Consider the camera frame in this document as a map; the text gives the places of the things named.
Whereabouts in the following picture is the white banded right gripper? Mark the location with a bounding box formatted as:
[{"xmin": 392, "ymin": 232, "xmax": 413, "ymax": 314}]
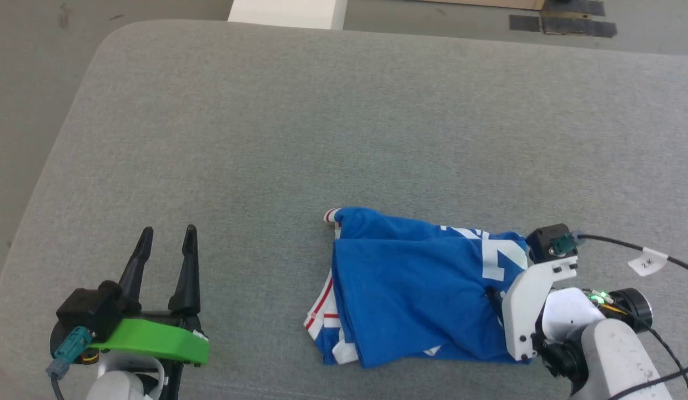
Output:
[{"xmin": 486, "ymin": 256, "xmax": 654, "ymax": 363}]

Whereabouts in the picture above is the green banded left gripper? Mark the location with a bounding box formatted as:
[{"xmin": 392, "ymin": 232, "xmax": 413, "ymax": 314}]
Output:
[{"xmin": 87, "ymin": 224, "xmax": 211, "ymax": 367}]

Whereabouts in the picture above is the blue white red shirt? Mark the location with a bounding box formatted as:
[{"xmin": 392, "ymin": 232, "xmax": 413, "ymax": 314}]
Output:
[{"xmin": 303, "ymin": 207, "xmax": 536, "ymax": 369}]

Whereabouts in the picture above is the grey fabric sofa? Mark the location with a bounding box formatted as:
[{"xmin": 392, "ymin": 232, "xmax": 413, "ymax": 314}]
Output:
[{"xmin": 0, "ymin": 19, "xmax": 688, "ymax": 400}]

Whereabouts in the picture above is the small black floor tape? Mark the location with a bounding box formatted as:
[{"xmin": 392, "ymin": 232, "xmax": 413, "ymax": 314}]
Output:
[{"xmin": 509, "ymin": 14, "xmax": 542, "ymax": 33}]

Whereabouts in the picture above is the white flat box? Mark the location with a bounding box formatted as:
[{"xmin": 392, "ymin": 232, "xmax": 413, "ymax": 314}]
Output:
[{"xmin": 228, "ymin": 0, "xmax": 349, "ymax": 31}]

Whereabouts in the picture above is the long black floor tape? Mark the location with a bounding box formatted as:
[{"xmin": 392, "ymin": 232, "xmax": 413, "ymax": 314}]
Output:
[{"xmin": 542, "ymin": 16, "xmax": 618, "ymax": 38}]

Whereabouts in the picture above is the teal right camera connector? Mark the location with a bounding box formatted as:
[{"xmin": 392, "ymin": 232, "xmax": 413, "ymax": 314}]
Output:
[{"xmin": 551, "ymin": 234, "xmax": 579, "ymax": 256}]

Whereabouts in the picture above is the teal camera connector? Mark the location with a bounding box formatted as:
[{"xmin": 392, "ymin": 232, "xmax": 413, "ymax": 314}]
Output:
[
  {"xmin": 551, "ymin": 234, "xmax": 579, "ymax": 256},
  {"xmin": 46, "ymin": 326, "xmax": 96, "ymax": 379}
]

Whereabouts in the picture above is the teal left camera connector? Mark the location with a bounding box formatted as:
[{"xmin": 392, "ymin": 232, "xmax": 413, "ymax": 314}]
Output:
[{"xmin": 46, "ymin": 326, "xmax": 96, "ymax": 379}]

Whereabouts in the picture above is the white paper cable tag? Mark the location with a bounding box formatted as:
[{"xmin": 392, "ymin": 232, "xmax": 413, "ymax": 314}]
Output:
[{"xmin": 627, "ymin": 248, "xmax": 670, "ymax": 277}]

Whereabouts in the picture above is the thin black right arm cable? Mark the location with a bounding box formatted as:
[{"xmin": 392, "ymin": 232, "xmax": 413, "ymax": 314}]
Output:
[{"xmin": 607, "ymin": 327, "xmax": 688, "ymax": 400}]

